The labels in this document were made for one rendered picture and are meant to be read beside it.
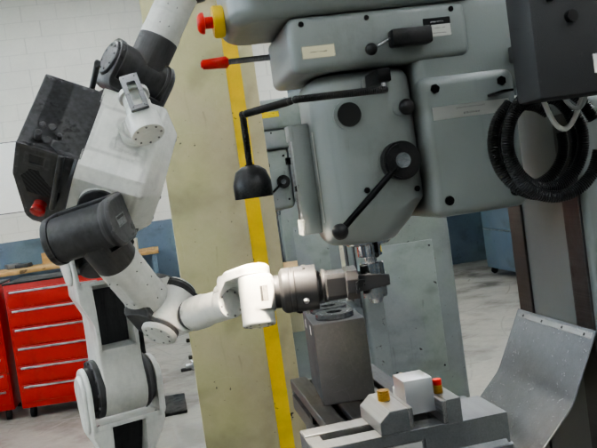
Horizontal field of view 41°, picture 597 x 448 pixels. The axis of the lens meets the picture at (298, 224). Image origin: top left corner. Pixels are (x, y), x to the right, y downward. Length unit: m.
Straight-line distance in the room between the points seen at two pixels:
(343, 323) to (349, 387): 0.15
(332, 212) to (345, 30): 0.33
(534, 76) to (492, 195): 0.30
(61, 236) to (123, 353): 0.50
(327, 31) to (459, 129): 0.30
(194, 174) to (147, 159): 1.57
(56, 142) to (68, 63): 9.05
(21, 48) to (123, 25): 1.30
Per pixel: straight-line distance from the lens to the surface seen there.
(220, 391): 3.32
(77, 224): 1.55
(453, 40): 1.51
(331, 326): 1.81
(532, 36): 1.30
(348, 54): 1.45
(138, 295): 1.66
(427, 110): 1.48
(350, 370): 1.83
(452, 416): 1.41
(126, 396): 1.99
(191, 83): 3.26
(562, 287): 1.67
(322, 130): 1.46
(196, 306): 1.66
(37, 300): 6.11
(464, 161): 1.49
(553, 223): 1.66
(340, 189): 1.45
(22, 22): 10.86
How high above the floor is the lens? 1.44
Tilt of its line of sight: 3 degrees down
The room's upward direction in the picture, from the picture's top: 8 degrees counter-clockwise
